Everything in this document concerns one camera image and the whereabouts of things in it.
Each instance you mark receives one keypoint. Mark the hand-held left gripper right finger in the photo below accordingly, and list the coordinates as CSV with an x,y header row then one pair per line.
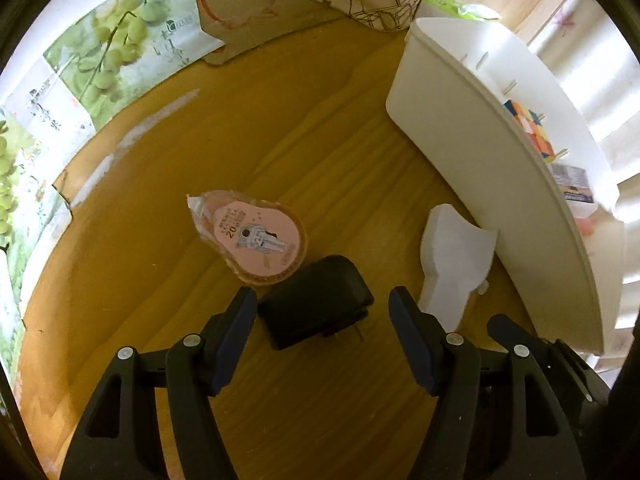
x,y
410,340

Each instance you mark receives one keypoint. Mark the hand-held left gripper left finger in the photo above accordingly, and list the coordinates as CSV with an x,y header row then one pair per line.
x,y
232,340

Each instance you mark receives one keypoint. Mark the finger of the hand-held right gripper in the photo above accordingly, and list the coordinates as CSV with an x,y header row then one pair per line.
x,y
505,327

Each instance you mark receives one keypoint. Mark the black power adapter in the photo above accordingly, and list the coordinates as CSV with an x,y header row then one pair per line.
x,y
310,300

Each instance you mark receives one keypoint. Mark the clear plastic floss pick box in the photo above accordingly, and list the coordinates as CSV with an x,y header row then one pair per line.
x,y
572,182

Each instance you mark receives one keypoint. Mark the white storage bin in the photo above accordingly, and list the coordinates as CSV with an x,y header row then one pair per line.
x,y
500,160

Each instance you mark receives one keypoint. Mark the white foam piece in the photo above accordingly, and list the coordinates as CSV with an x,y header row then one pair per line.
x,y
450,260

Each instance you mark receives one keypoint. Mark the pink correction tape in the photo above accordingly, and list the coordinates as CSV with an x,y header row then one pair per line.
x,y
255,240

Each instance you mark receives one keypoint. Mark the colourful puzzle cube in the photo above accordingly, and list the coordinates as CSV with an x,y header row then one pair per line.
x,y
535,135

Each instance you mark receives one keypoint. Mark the grape print cardboard box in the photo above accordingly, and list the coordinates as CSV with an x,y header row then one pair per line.
x,y
115,45
20,240

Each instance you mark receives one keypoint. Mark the green packet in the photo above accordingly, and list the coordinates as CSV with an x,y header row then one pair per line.
x,y
450,5

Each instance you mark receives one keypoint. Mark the brown cardboard box red print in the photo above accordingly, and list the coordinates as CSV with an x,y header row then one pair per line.
x,y
240,5

